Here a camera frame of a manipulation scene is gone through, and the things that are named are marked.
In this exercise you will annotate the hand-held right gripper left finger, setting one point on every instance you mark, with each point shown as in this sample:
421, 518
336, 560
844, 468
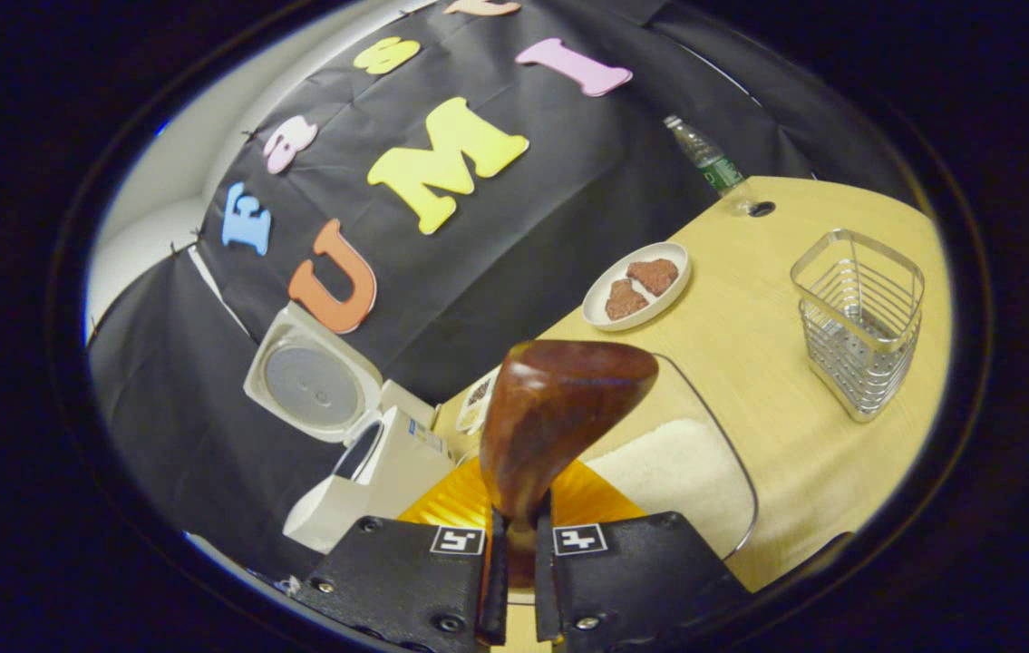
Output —
496, 589

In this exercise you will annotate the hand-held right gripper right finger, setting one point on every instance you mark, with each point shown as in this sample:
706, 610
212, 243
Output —
546, 599

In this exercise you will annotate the white rice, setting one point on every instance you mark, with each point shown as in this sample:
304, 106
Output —
677, 481

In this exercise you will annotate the brown wooden spoon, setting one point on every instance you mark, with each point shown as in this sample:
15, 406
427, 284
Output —
559, 408

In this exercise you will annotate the clear glass rice container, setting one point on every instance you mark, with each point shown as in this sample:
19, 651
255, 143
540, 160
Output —
713, 408

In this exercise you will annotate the white rice cooker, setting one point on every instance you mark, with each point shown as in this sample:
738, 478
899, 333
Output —
315, 385

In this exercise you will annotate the white divided condiment dish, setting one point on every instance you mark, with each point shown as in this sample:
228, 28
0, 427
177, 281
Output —
476, 399

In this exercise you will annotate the white toaster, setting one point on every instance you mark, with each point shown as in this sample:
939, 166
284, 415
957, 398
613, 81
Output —
410, 404

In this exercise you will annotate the white round plate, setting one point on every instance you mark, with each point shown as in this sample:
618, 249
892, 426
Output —
596, 295

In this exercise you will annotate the brown meat piece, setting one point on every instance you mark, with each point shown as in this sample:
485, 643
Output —
626, 301
655, 275

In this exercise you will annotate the green label plastic bottle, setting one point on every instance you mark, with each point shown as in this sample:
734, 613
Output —
713, 168

